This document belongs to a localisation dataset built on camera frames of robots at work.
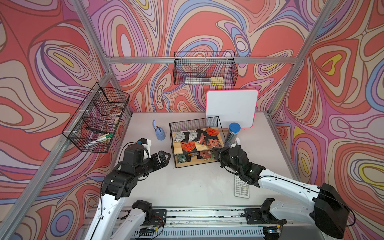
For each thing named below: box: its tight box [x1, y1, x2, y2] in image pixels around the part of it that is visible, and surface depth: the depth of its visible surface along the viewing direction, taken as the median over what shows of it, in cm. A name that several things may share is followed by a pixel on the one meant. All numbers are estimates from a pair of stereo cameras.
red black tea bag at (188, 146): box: [180, 140, 196, 152], surface depth 83 cm
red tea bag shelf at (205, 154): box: [200, 150, 212, 159], surface depth 95 cm
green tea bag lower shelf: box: [177, 154, 187, 164], surface depth 94 cm
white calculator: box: [234, 174, 250, 199], surface depth 82 cm
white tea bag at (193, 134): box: [188, 130, 198, 141], surface depth 86 cm
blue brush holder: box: [152, 119, 166, 141], surface depth 101 cm
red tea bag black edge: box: [206, 138, 222, 149], surface depth 83 cm
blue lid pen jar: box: [225, 122, 241, 148], surface depth 88 cm
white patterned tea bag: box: [174, 131, 186, 143], surface depth 86 cm
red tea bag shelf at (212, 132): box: [206, 127, 220, 137], surface depth 88 cm
